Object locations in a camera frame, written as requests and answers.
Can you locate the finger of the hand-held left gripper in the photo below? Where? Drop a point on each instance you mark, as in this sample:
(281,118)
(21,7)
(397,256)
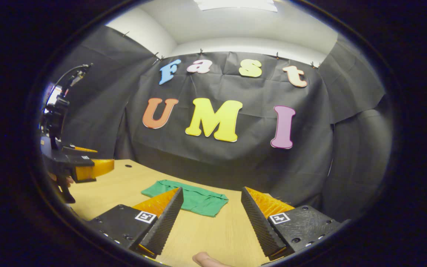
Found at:
(95,168)
(80,149)

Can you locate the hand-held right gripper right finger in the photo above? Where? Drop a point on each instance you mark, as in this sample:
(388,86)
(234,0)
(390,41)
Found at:
(258,222)

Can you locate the black backdrop cloth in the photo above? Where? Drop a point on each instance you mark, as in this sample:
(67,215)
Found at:
(235,163)

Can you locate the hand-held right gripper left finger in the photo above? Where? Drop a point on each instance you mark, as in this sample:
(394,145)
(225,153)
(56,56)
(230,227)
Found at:
(163,226)

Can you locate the ceiling light panel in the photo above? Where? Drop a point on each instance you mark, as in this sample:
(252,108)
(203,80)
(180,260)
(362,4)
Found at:
(235,4)

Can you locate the green T-shirt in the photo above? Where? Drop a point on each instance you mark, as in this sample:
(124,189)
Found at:
(202,204)

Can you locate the computer monitor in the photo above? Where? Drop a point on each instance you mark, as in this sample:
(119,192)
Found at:
(53,97)

